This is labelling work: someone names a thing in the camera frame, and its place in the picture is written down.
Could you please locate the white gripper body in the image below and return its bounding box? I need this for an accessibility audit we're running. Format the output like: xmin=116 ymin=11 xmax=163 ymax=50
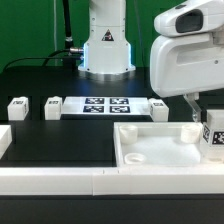
xmin=150 ymin=0 xmax=224 ymax=97

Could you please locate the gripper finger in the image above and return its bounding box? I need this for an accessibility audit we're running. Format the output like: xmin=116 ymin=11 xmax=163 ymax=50
xmin=184 ymin=93 xmax=201 ymax=122

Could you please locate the white square tabletop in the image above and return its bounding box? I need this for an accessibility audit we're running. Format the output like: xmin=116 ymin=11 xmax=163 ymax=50
xmin=114 ymin=122 xmax=224 ymax=167

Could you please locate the white front fence bar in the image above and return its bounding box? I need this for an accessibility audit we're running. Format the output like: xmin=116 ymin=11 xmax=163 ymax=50
xmin=0 ymin=165 xmax=224 ymax=195

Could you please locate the white fence bar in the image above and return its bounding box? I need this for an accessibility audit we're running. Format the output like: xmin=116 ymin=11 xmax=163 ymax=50
xmin=0 ymin=125 xmax=12 ymax=159
xmin=0 ymin=165 xmax=224 ymax=195

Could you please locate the white left fence bar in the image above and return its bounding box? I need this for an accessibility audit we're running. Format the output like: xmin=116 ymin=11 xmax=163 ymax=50
xmin=0 ymin=125 xmax=12 ymax=159

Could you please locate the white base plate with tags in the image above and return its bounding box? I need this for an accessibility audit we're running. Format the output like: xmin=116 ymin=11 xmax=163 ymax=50
xmin=62 ymin=97 xmax=149 ymax=116

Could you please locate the black cable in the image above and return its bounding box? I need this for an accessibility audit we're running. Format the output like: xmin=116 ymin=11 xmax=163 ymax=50
xmin=2 ymin=48 xmax=84 ymax=72

